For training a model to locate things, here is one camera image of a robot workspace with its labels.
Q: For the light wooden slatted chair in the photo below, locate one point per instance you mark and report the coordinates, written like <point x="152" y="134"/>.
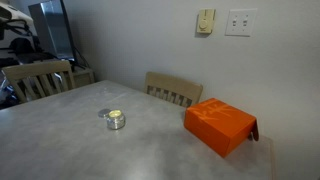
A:
<point x="36" y="69"/>
<point x="173" y="85"/>

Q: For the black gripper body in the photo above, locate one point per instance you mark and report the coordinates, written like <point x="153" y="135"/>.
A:
<point x="15" y="26"/>

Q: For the wooden chair at left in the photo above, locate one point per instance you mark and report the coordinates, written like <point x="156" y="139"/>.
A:
<point x="83" y="77"/>

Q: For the blue white bag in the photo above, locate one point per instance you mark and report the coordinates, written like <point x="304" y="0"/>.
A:
<point x="6" y="95"/>

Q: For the black round bag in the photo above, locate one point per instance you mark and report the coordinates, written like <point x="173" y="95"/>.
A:
<point x="20" y="45"/>

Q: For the beige wall thermostat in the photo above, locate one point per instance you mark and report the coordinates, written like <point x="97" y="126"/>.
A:
<point x="205" y="20"/>

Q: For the silver glass candle jar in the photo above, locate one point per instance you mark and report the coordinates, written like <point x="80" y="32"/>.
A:
<point x="115" y="122"/>

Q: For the orange cardboard box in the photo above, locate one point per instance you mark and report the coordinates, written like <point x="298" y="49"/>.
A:
<point x="216" y="126"/>

